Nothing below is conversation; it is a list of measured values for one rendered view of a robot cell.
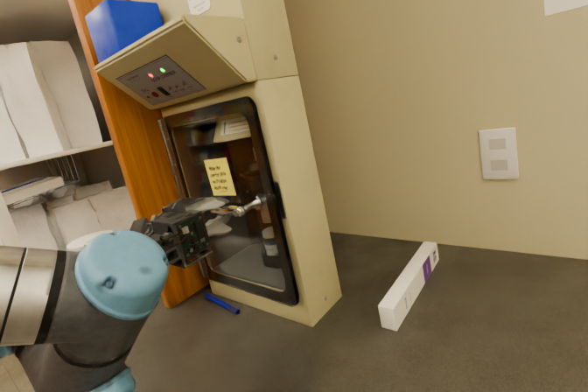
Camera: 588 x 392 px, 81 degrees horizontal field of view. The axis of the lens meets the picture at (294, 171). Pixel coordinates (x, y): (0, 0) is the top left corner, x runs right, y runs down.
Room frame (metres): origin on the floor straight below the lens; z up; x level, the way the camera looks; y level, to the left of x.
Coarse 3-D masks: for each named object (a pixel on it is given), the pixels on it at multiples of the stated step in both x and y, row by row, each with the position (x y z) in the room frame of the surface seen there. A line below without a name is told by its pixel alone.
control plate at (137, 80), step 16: (160, 64) 0.61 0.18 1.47; (176, 64) 0.59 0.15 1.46; (128, 80) 0.69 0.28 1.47; (144, 80) 0.67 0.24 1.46; (160, 80) 0.65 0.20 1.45; (176, 80) 0.63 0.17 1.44; (192, 80) 0.62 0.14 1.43; (144, 96) 0.73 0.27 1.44; (160, 96) 0.71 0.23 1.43; (176, 96) 0.68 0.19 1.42
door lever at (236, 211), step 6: (252, 198) 0.61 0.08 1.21; (258, 198) 0.60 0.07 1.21; (252, 204) 0.59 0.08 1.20; (258, 204) 0.60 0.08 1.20; (216, 210) 0.61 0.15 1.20; (222, 210) 0.60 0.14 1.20; (228, 210) 0.58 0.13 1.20; (234, 210) 0.57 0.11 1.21; (240, 210) 0.57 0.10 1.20; (246, 210) 0.58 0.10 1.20
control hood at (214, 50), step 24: (168, 24) 0.52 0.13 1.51; (192, 24) 0.51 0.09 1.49; (216, 24) 0.54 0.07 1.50; (240, 24) 0.58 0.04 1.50; (144, 48) 0.59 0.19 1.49; (168, 48) 0.56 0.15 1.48; (192, 48) 0.54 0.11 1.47; (216, 48) 0.53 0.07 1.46; (240, 48) 0.57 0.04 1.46; (96, 72) 0.71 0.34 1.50; (120, 72) 0.68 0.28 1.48; (192, 72) 0.60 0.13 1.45; (216, 72) 0.57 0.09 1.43; (240, 72) 0.56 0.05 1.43; (192, 96) 0.67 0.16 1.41
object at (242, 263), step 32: (192, 128) 0.70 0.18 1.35; (224, 128) 0.63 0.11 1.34; (256, 128) 0.58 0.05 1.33; (192, 160) 0.73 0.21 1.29; (256, 160) 0.59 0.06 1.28; (192, 192) 0.75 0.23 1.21; (256, 192) 0.60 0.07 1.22; (256, 224) 0.62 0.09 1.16; (224, 256) 0.71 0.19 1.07; (256, 256) 0.63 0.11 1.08; (288, 256) 0.58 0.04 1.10; (256, 288) 0.65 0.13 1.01; (288, 288) 0.59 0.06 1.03
